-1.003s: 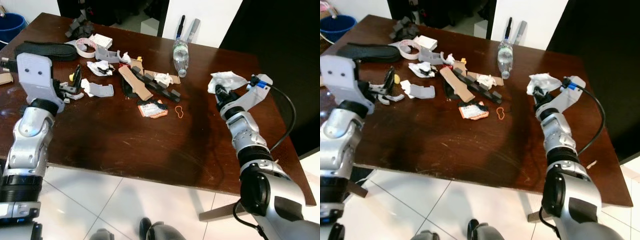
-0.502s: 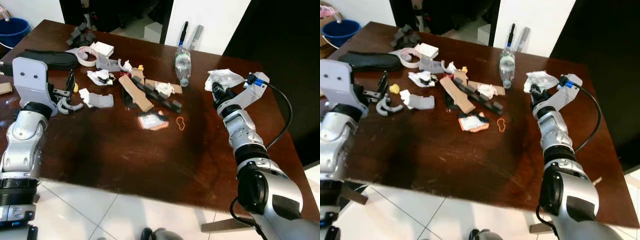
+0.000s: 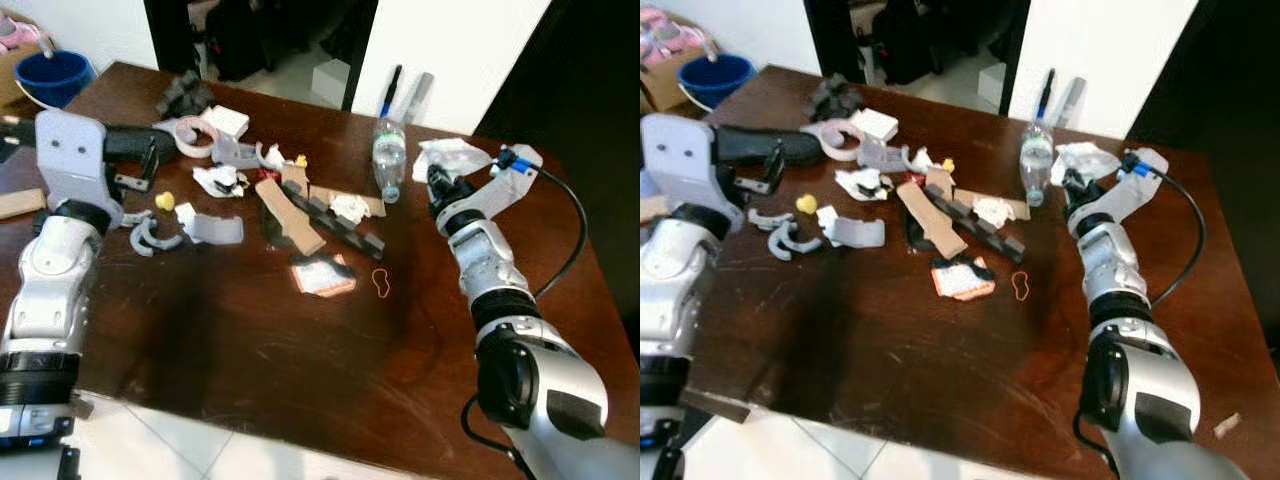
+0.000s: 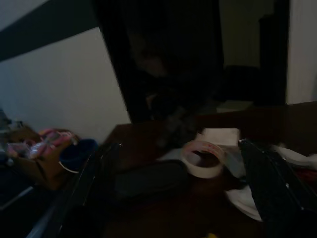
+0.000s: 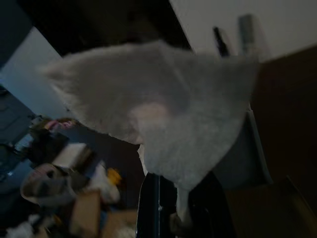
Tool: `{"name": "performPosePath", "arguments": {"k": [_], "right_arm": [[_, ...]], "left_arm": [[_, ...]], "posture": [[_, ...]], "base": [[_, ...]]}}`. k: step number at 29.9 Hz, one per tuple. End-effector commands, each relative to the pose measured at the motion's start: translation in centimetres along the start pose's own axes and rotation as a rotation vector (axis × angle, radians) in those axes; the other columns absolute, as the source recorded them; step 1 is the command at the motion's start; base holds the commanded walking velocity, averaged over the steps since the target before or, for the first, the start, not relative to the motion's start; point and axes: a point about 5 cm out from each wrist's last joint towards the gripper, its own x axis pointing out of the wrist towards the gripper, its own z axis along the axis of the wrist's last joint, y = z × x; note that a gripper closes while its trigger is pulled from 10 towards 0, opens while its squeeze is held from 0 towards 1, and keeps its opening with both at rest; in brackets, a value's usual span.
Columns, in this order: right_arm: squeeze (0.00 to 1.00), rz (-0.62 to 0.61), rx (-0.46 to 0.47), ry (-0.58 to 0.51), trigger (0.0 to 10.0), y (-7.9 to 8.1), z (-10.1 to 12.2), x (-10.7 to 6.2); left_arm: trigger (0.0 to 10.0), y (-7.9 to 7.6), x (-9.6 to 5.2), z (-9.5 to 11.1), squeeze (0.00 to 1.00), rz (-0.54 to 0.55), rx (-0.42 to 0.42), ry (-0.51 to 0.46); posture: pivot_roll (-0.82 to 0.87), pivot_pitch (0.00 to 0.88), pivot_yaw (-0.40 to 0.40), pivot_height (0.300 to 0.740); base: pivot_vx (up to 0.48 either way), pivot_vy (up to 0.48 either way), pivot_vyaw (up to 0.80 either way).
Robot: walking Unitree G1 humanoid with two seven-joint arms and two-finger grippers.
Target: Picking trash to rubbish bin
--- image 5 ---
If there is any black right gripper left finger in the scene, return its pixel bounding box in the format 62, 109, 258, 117
135, 171, 179, 238

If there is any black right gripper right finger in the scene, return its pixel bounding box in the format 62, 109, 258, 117
190, 170, 236, 238

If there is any white paper napkin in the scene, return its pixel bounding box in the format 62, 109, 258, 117
39, 40, 260, 233

